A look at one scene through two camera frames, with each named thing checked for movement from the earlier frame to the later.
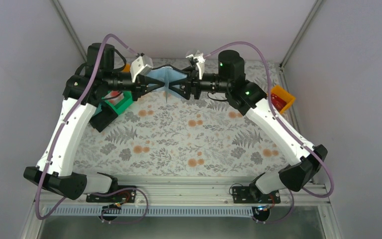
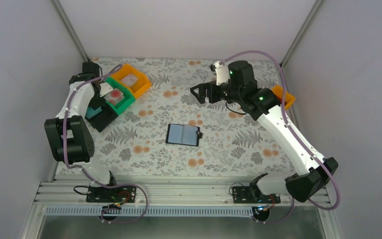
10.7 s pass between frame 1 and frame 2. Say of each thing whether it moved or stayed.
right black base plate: stayed
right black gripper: moved
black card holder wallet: moved
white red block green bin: stayed
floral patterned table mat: stayed
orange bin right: stayed
